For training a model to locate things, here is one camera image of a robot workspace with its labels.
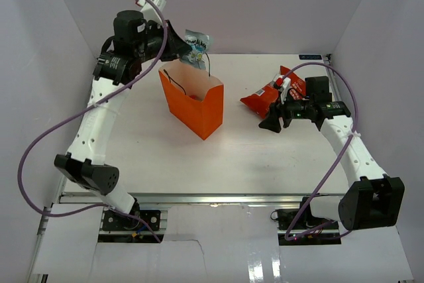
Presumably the silver blue snack packet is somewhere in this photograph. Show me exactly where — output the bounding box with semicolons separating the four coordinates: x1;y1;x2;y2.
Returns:
180;29;213;70

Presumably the aluminium table edge rail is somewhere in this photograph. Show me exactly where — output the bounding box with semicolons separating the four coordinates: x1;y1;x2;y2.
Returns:
58;192;348;206

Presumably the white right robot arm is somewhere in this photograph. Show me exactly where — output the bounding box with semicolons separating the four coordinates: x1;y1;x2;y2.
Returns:
259;76;405;231

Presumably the red pink snack packet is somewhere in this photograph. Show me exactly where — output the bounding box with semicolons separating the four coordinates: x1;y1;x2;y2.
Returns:
189;95;203;101

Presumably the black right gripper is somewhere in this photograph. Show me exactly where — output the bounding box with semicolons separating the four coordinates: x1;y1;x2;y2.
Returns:
259;91;313;133

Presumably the large red chips bag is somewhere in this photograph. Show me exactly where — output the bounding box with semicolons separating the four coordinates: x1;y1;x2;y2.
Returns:
240;73;307;119

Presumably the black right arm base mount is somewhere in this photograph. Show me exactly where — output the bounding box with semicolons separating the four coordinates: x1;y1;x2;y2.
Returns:
270;209;341;247

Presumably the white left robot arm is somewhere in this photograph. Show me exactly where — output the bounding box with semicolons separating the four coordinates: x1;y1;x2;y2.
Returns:
54;10;191;229

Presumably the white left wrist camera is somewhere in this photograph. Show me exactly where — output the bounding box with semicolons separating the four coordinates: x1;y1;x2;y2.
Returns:
137;0;168;24

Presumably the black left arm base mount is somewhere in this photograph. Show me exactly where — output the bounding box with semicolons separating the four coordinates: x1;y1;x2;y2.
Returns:
98;209;166;244

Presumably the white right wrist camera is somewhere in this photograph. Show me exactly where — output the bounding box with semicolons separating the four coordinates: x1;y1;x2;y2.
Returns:
272;75;291;105

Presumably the blue label plate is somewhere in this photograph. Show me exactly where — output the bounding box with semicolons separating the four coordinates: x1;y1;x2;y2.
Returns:
299;54;322;60

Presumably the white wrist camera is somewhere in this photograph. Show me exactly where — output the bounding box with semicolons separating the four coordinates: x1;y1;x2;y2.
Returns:
272;75;291;105
137;0;168;24

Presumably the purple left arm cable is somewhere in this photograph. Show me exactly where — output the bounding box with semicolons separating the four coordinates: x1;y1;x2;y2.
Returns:
17;0;166;243

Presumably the white cardboard front sheet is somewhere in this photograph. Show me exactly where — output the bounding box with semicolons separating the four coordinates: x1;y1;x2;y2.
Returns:
33;205;413;282

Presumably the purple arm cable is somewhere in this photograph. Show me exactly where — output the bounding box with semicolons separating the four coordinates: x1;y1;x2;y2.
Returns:
284;62;359;241
17;0;166;243

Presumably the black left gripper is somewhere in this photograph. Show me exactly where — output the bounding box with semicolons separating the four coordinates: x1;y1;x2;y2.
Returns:
134;20;192;63

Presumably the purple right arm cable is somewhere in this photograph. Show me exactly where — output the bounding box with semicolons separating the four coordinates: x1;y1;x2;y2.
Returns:
284;62;359;241

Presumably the orange paper bag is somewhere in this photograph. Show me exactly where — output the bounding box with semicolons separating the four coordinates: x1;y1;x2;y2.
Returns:
158;60;224;140

